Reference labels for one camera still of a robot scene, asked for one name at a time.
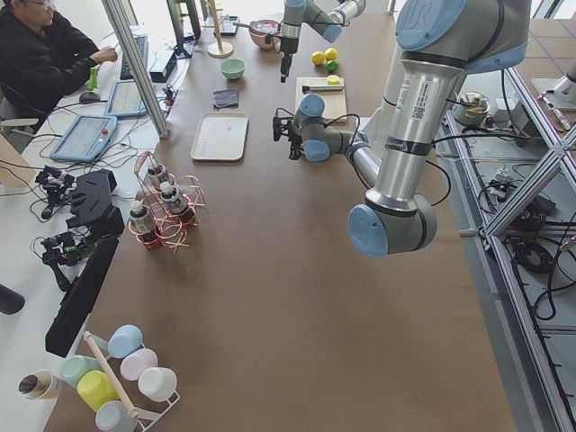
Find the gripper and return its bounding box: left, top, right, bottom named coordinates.
left=288, top=123, right=302, bottom=160
left=280, top=37, right=298, bottom=83

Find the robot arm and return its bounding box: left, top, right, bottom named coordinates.
left=277, top=0, right=365, bottom=83
left=274, top=1, right=530, bottom=257

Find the cream rabbit tray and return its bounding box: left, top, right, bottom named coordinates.
left=190, top=112, right=248, bottom=162

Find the yellow lemon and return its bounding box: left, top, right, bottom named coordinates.
left=310, top=50, right=325, bottom=66
left=324, top=48, right=338, bottom=61

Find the pink ice bowl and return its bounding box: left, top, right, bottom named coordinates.
left=248, top=19, right=281, bottom=52

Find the green lime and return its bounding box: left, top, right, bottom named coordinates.
left=325, top=59, right=339, bottom=74

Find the half lemon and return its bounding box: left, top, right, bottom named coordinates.
left=327, top=75, right=341, bottom=86

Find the mint green bowl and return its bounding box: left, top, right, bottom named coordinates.
left=220, top=58, right=246, bottom=80

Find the wooden cutting board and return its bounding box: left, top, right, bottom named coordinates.
left=294, top=76, right=347, bottom=120

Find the wooden mug tree stand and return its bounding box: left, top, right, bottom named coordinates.
left=202, top=0, right=234, bottom=59

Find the grey folded cloth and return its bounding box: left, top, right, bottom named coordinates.
left=212, top=88, right=239, bottom=110

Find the tea bottle right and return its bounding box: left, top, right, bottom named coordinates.
left=160, top=182, right=188, bottom=224

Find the tea bottle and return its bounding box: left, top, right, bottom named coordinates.
left=130, top=200, right=159, bottom=249
left=147, top=165, right=169, bottom=191
left=160, top=182, right=188, bottom=224

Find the tea bottle back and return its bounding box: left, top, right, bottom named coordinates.
left=147, top=165, right=169, bottom=191

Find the black keyboard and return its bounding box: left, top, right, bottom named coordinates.
left=119, top=35, right=149, bottom=82

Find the blue teach pendant far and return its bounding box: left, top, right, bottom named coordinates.
left=104, top=80, right=147, bottom=119

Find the blue teach pendant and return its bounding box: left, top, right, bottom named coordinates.
left=104, top=80, right=147, bottom=119
left=49, top=115, right=118, bottom=162

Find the tea bottle front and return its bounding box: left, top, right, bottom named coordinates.
left=130, top=200, right=159, bottom=249

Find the blue teach pendant near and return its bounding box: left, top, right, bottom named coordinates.
left=49, top=115, right=118, bottom=162

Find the seated person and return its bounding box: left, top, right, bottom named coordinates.
left=1, top=1, right=118, bottom=121

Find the light blue cup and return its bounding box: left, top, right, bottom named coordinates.
left=108, top=324, right=143, bottom=358

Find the pink cup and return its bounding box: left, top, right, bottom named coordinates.
left=120, top=347, right=158, bottom=381

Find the white cup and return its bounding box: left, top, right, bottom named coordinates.
left=138, top=366, right=177, bottom=402

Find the pale green cup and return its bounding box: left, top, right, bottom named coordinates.
left=60, top=355, right=102, bottom=388

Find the yellow-green cup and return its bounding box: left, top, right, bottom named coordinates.
left=76, top=370, right=119, bottom=412

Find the grey blue cup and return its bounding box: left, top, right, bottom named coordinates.
left=95, top=400, right=137, bottom=432

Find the paper coffee cup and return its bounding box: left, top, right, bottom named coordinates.
left=18, top=370, right=63, bottom=400

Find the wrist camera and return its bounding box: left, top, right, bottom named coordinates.
left=272, top=107, right=294, bottom=142

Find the copper wire bottle rack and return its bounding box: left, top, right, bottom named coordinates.
left=128, top=150, right=206, bottom=253

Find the aluminium frame post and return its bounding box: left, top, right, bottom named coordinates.
left=102, top=0, right=169, bottom=140

